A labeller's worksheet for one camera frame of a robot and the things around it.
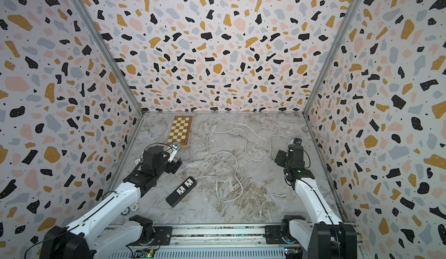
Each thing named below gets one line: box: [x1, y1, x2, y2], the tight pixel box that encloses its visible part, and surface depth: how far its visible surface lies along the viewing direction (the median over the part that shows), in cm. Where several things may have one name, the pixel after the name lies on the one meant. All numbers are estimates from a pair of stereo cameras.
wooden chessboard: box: [167, 115, 194, 149], surface depth 112 cm
